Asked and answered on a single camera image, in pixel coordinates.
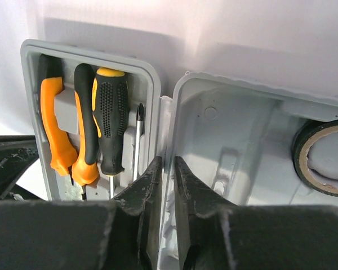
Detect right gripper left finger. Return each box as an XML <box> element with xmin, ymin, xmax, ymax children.
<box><xmin>0</xmin><ymin>156</ymin><xmax>162</xmax><ymax>269</ymax></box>

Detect black yellow screwdriver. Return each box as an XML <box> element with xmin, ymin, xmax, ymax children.
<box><xmin>133</xmin><ymin>103</ymin><xmax>144</xmax><ymax>181</ymax></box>
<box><xmin>92</xmin><ymin>67</ymin><xmax>130</xmax><ymax>197</ymax></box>

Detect orange black pliers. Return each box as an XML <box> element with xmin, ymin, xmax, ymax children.
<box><xmin>37</xmin><ymin>55</ymin><xmax>99</xmax><ymax>200</ymax></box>

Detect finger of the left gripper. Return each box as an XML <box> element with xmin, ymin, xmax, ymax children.
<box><xmin>0</xmin><ymin>135</ymin><xmax>39</xmax><ymax>201</ymax></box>

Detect black tape roll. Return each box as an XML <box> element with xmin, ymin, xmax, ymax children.
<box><xmin>292</xmin><ymin>120</ymin><xmax>338</xmax><ymax>197</ymax></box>

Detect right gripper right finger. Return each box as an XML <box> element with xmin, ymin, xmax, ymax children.
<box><xmin>174</xmin><ymin>156</ymin><xmax>338</xmax><ymax>269</ymax></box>

